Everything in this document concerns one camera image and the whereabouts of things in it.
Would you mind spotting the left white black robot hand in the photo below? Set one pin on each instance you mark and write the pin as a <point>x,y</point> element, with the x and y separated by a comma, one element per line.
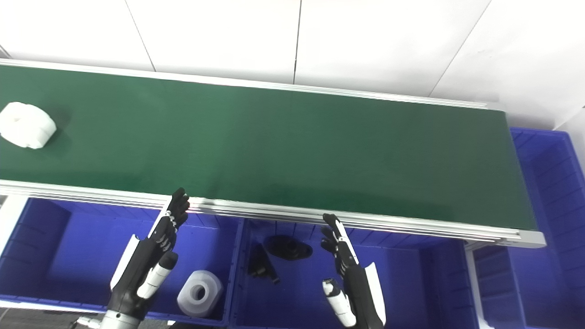
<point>146,256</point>

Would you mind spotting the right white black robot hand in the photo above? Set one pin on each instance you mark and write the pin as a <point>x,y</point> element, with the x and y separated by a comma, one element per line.
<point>356,283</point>

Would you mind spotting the white round plastic part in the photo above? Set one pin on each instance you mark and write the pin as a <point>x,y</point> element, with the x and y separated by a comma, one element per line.
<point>201,292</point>
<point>25,125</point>

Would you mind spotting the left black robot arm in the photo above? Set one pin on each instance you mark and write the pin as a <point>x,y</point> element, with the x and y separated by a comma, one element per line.
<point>118,321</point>

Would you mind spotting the blue plastic bin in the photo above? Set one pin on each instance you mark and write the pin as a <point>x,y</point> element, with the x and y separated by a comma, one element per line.
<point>68,256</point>
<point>557,205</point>
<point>402,283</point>

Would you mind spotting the black round flange part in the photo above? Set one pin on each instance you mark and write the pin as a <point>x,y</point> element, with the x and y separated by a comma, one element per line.
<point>289,247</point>

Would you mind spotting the black elongated part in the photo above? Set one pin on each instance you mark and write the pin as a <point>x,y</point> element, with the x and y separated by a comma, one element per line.
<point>261,267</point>

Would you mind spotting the green conveyor belt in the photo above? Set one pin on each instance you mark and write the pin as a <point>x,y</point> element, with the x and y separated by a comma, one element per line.
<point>274,212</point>
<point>274,146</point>

